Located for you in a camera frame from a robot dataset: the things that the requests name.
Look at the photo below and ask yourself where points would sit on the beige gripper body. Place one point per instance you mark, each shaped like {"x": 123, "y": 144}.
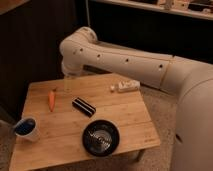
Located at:
{"x": 68, "y": 83}

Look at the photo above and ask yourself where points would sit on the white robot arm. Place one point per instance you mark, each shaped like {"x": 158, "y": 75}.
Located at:
{"x": 190, "y": 80}

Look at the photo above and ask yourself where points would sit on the orange carrot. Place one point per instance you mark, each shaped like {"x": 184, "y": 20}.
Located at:
{"x": 51, "y": 99}

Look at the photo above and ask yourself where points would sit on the black striped box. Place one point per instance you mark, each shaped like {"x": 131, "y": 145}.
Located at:
{"x": 84, "y": 107}

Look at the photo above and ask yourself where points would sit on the wooden table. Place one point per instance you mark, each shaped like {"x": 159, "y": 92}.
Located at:
{"x": 60, "y": 131}

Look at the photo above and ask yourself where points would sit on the white bottle lying down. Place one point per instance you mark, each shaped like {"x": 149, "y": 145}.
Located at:
{"x": 125, "y": 86}

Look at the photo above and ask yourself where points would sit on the white cup blue inside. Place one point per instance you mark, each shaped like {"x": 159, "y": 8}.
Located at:
{"x": 26, "y": 128}

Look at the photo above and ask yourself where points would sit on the black bowl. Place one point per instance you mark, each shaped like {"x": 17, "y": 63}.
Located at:
{"x": 100, "y": 138}

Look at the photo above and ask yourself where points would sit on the vertical metal pole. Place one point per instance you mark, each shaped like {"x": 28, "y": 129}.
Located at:
{"x": 88, "y": 12}

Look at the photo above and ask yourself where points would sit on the wooden shelf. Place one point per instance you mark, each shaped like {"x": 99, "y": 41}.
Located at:
{"x": 176, "y": 7}

